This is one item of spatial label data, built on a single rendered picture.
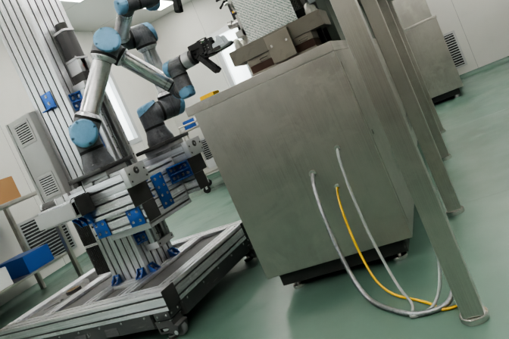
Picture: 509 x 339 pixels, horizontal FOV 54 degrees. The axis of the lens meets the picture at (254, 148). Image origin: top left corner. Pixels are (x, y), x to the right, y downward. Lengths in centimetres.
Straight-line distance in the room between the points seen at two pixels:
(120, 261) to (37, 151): 72
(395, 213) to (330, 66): 60
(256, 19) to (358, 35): 93
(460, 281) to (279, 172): 83
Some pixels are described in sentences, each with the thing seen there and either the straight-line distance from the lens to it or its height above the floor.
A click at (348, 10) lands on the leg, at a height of 92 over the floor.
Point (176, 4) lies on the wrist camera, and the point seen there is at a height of 136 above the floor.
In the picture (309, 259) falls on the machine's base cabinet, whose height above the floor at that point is 13.
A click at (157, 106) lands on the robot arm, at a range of 279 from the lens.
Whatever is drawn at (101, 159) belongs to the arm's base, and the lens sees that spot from 239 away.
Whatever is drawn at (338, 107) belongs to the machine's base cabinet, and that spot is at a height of 66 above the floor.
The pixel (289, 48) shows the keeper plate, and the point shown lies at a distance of 197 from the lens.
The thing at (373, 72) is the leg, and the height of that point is 74.
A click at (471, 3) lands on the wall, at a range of 773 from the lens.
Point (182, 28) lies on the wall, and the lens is 857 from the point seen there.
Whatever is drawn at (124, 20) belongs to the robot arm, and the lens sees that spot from 257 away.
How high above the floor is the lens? 78
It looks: 4 degrees down
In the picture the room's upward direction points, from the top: 24 degrees counter-clockwise
